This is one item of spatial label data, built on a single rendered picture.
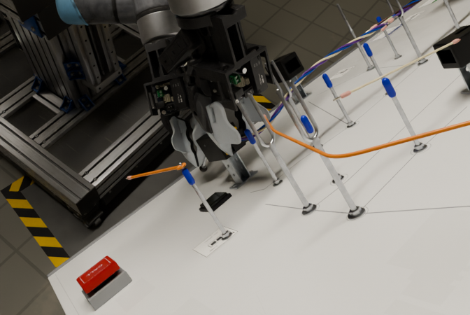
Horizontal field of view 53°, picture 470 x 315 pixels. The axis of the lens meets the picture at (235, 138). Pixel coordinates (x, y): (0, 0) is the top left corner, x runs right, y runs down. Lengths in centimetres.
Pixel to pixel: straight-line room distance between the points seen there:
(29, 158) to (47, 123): 16
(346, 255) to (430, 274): 8
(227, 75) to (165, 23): 26
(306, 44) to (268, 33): 22
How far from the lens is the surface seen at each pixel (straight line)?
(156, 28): 78
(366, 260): 40
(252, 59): 58
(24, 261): 200
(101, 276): 64
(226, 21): 54
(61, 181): 183
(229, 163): 71
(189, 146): 81
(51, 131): 199
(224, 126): 62
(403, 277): 37
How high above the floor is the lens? 170
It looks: 53 degrees down
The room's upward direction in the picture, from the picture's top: straight up
